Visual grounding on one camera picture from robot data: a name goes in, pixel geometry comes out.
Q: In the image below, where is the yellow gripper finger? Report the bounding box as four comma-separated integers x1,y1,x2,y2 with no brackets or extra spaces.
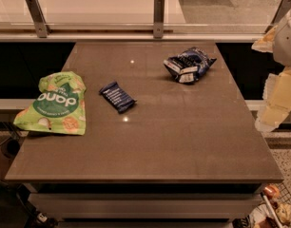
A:
255,67,291,132
251,27,277,53

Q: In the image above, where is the blue chip bag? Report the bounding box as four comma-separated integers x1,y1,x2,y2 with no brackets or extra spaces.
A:
164,47,217,84

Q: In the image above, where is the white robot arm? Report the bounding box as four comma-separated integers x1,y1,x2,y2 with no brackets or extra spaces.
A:
251,10,291,132

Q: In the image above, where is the green rice chip bag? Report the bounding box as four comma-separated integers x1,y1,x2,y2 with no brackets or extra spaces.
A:
13,71,87,136

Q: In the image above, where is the small dark blue snack bar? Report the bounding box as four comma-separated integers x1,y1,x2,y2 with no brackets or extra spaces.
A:
99,82,136,114

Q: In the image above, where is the glass railing panel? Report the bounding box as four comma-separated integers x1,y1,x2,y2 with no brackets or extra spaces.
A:
0,0,281,26

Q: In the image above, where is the right metal railing bracket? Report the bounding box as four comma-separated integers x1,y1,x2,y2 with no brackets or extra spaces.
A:
265,0,291,32

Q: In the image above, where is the metal railing bracket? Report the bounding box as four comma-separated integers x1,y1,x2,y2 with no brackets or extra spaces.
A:
265,0,291,32
153,0,165,39
25,0,49,38

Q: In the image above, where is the middle metal railing bracket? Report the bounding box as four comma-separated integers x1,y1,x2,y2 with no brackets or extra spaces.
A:
153,0,165,39

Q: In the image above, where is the wire basket with snacks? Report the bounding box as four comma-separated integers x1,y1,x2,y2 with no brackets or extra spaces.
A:
232,183,291,228

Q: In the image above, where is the left metal railing bracket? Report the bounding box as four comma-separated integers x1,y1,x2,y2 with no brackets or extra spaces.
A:
25,0,49,38

